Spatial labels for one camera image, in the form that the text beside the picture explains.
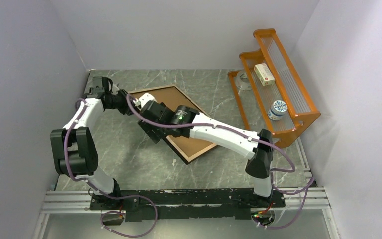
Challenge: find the light wooden picture frame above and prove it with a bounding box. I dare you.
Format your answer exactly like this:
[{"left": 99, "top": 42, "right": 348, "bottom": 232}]
[{"left": 126, "top": 85, "right": 219, "bottom": 165}]

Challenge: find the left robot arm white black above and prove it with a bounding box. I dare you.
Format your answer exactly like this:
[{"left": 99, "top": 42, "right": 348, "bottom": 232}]
[{"left": 50, "top": 76, "right": 132, "bottom": 209}]

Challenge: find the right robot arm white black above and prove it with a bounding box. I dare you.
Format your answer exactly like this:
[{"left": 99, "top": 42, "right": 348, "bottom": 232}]
[{"left": 139, "top": 100, "right": 276, "bottom": 207}]

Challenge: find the orange wooden shelf rack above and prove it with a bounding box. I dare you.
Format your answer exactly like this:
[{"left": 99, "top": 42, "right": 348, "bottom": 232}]
[{"left": 227, "top": 28, "right": 321, "bottom": 148}]

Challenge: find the white red medicine box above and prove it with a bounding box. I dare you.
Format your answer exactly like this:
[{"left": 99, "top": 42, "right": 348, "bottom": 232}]
[{"left": 254, "top": 63, "right": 275, "bottom": 86}]

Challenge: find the blue white ceramic jar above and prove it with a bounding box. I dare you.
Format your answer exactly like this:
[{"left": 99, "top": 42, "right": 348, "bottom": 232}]
[{"left": 267, "top": 100, "right": 288, "bottom": 121}]

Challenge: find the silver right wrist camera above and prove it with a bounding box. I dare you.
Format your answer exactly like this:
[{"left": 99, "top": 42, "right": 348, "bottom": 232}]
[{"left": 133, "top": 92, "right": 157, "bottom": 109}]

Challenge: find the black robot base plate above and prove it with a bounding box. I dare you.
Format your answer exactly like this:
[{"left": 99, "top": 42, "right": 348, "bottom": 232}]
[{"left": 89, "top": 188, "right": 286, "bottom": 222}]

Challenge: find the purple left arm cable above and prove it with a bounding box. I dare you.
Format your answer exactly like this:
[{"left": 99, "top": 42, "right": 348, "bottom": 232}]
[{"left": 63, "top": 98, "right": 159, "bottom": 238}]

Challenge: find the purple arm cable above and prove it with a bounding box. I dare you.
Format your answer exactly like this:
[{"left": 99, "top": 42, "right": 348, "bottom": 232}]
[
  {"left": 126, "top": 94, "right": 315, "bottom": 231},
  {"left": 63, "top": 98, "right": 159, "bottom": 238}
]

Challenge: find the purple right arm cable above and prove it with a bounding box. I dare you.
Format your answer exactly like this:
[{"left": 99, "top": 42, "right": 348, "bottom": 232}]
[{"left": 126, "top": 94, "right": 315, "bottom": 231}]

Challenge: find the aluminium rail frame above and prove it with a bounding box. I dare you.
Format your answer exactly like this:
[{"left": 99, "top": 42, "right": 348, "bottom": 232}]
[{"left": 33, "top": 134, "right": 340, "bottom": 239}]

